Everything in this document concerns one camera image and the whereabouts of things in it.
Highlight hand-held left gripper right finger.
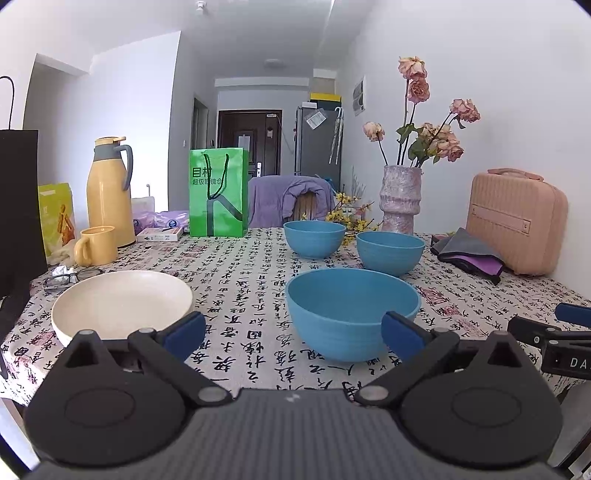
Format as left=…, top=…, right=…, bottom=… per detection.
left=353, top=311, right=537, bottom=409

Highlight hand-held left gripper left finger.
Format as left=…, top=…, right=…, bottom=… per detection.
left=45, top=311, right=232, bottom=409

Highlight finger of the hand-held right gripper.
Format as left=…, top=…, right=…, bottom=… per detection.
left=555, top=302, right=591, bottom=326
left=507, top=316, right=591, bottom=350

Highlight large blue bowl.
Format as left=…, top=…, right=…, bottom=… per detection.
left=285, top=268, right=422, bottom=363

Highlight calligraphy print tablecloth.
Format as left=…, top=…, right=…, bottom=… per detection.
left=0, top=226, right=591, bottom=407

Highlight purple cloth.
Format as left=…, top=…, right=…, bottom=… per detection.
left=455, top=256, right=504, bottom=284

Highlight small flat box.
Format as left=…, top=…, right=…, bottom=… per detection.
left=136, top=227, right=183, bottom=243

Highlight grey cloth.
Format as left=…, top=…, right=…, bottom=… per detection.
left=430, top=227, right=506, bottom=273

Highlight pink hard case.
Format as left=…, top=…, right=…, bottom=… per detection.
left=465, top=168, right=568, bottom=277

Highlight eyeglasses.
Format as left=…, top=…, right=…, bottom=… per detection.
left=44, top=267, right=105, bottom=291

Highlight green paper bag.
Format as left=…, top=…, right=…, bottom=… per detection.
left=188, top=148, right=250, bottom=238

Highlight purple tissue pack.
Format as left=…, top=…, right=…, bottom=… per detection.
left=133, top=210, right=191, bottom=234

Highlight yellow mug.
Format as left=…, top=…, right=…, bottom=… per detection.
left=74, top=226, right=118, bottom=267

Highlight mottled pink vase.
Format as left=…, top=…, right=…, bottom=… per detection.
left=379, top=165, right=423, bottom=234

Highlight clear plastic gloves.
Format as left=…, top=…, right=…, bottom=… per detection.
left=48, top=244, right=79, bottom=267

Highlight yellow flower branch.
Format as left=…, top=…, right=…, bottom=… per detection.
left=300, top=191, right=384, bottom=234

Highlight yellow thermos jug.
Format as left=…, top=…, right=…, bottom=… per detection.
left=87, top=137, right=137, bottom=247

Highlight dried purple grass sprigs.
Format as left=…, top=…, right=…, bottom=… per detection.
left=348, top=166, right=370, bottom=204

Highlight wooden chair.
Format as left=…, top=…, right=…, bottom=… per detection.
left=293, top=194, right=326, bottom=221

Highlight purple jacket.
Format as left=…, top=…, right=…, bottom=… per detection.
left=248, top=175, right=335, bottom=229

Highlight yellow-green snack bag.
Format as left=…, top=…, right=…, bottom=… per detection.
left=38, top=183, right=77, bottom=266

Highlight grey refrigerator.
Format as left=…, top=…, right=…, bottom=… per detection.
left=295, top=105, right=343, bottom=190

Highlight black paper bag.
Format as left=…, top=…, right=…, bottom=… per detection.
left=0, top=76, right=49, bottom=344

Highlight folded umbrella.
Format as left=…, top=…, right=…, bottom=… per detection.
left=329, top=107, right=345, bottom=164

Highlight side room door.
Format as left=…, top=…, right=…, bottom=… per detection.
left=193, top=97, right=208, bottom=151

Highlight dark brown entrance door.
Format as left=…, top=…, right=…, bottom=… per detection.
left=218, top=110, right=282, bottom=178

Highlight dried pink roses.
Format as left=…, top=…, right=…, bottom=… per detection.
left=362, top=56, right=481, bottom=168

